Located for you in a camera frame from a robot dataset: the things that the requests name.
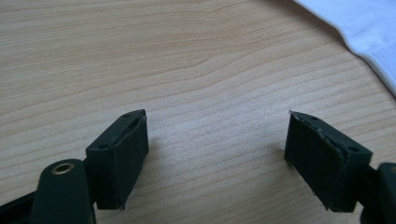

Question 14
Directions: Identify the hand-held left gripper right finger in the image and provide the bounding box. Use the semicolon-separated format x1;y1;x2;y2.
284;110;374;214

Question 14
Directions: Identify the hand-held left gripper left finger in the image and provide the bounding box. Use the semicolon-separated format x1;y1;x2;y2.
85;108;149;211

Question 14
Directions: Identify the white sock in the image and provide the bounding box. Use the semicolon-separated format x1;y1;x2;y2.
293;0;396;97

